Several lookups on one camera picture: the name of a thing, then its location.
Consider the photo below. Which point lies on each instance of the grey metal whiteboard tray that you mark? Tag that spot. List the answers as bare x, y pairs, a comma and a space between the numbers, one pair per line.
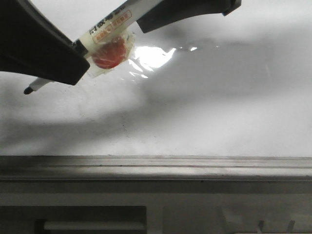
155, 168

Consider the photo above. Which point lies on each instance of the red magnet taped to marker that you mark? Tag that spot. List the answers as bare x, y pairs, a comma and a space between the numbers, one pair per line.
111, 54

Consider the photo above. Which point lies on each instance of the white whiteboard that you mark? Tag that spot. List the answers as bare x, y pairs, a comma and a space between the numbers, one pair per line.
213, 85

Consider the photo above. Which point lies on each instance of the black and white whiteboard marker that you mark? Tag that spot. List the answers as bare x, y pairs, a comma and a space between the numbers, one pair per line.
107, 31

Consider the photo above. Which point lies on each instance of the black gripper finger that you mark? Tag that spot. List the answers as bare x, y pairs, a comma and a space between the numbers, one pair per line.
15, 48
170, 11

